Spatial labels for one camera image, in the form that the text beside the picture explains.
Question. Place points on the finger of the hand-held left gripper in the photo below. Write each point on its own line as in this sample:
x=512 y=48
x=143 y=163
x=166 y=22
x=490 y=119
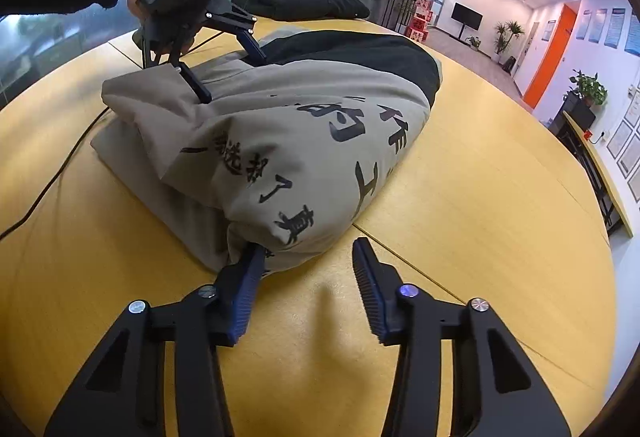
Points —
x=257 y=54
x=200 y=91

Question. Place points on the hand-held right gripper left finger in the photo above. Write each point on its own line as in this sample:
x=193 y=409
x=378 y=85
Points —
x=245 y=297

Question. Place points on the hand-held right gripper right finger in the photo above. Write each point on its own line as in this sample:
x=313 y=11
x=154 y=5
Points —
x=372 y=297

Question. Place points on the beige and black jacket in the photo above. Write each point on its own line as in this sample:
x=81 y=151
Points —
x=300 y=157

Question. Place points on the black plant stand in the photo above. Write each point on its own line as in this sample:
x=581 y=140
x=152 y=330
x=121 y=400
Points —
x=402 y=12

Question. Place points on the stack of red boxes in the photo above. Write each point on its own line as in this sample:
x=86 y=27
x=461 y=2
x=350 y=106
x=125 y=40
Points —
x=420 y=17

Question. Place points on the black television on stand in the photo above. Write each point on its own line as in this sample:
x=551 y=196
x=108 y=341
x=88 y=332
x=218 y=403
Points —
x=467 y=16

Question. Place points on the small potted plant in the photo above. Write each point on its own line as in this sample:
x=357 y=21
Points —
x=473 y=41

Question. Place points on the tall potted palm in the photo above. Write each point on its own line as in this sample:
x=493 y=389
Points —
x=507 y=34

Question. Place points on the black bag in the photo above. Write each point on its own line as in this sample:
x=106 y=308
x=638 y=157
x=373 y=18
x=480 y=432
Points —
x=510 y=64

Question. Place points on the long wooden side desk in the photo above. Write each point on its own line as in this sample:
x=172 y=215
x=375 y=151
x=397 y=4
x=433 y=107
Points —
x=600 y=167

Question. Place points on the black cabinet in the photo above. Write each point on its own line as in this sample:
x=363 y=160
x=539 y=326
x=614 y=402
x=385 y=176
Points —
x=575 y=114

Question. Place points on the orange door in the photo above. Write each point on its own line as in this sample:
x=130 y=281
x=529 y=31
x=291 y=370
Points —
x=550 y=62

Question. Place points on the leafy potted plant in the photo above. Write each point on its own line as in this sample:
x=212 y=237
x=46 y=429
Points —
x=590 y=87

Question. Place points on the wall of framed certificates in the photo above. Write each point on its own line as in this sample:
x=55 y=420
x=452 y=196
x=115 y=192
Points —
x=627 y=152

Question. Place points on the row of blue wall posters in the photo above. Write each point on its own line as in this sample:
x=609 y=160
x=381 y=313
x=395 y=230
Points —
x=612 y=27

